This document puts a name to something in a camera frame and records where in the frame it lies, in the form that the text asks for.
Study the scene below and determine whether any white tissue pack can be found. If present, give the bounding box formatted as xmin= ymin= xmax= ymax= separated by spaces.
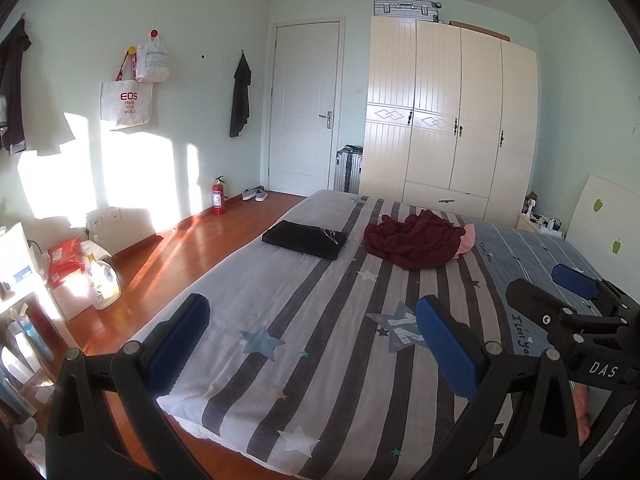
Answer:
xmin=80 ymin=240 xmax=113 ymax=263

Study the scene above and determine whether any white box blue label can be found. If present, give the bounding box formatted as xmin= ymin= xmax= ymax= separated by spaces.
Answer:
xmin=0 ymin=222 xmax=43 ymax=303

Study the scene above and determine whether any bed with striped star sheet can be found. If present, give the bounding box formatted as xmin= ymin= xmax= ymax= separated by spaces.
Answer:
xmin=122 ymin=189 xmax=640 ymax=480

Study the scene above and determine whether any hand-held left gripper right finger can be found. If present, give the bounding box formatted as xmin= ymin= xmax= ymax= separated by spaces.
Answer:
xmin=415 ymin=294 xmax=583 ymax=480

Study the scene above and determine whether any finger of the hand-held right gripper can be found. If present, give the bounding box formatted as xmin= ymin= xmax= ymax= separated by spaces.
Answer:
xmin=505 ymin=277 xmax=608 ymax=346
xmin=551 ymin=262 xmax=613 ymax=306

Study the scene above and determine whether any black garment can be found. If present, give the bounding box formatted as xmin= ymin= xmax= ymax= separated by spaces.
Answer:
xmin=229 ymin=51 xmax=252 ymax=139
xmin=261 ymin=220 xmax=350 ymax=261

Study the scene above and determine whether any cream four-door wardrobe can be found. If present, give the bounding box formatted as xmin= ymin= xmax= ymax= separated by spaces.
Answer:
xmin=359 ymin=14 xmax=541 ymax=221

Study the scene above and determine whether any dark brown hanging garment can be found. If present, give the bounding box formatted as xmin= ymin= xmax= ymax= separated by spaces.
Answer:
xmin=0 ymin=17 xmax=32 ymax=156

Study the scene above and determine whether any pink garment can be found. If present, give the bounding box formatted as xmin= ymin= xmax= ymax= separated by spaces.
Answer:
xmin=452 ymin=224 xmax=477 ymax=261

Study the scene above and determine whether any red plastic package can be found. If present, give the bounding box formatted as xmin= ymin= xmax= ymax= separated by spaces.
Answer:
xmin=47 ymin=237 xmax=83 ymax=288

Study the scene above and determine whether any black hanging garment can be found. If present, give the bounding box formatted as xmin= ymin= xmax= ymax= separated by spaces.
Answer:
xmin=229 ymin=51 xmax=252 ymax=139

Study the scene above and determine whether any cream nightstand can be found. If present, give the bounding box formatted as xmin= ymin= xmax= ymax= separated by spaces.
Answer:
xmin=516 ymin=211 xmax=568 ymax=238

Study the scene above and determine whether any person's right hand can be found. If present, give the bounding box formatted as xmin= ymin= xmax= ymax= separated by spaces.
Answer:
xmin=572 ymin=387 xmax=596 ymax=448

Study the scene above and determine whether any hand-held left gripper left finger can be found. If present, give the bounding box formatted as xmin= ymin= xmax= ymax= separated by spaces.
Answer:
xmin=45 ymin=292 xmax=212 ymax=480

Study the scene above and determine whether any white headboard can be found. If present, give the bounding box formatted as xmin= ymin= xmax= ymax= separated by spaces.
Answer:
xmin=565 ymin=174 xmax=640 ymax=286

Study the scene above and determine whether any blue and white bottle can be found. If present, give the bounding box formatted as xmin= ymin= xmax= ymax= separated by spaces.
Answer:
xmin=17 ymin=310 xmax=56 ymax=363

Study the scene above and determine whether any white detergent bottle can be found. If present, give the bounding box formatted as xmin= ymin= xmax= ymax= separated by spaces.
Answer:
xmin=87 ymin=255 xmax=123 ymax=311

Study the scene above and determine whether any maroon garment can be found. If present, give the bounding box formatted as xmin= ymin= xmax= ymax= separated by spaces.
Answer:
xmin=363 ymin=209 xmax=468 ymax=271

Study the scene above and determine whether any silver suitcase with handle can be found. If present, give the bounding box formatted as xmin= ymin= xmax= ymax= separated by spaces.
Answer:
xmin=372 ymin=0 xmax=443 ymax=23

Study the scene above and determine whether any white door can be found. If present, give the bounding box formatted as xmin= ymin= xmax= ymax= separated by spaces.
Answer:
xmin=267 ymin=19 xmax=346 ymax=195

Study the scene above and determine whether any white tote bag red print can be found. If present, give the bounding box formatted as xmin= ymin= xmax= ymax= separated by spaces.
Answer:
xmin=99 ymin=50 xmax=154 ymax=132

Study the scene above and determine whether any white plastic bag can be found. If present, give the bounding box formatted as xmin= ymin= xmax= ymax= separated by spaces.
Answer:
xmin=135 ymin=35 xmax=171 ymax=83

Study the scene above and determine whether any red fire extinguisher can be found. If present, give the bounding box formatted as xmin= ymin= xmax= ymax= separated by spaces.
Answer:
xmin=210 ymin=175 xmax=228 ymax=217

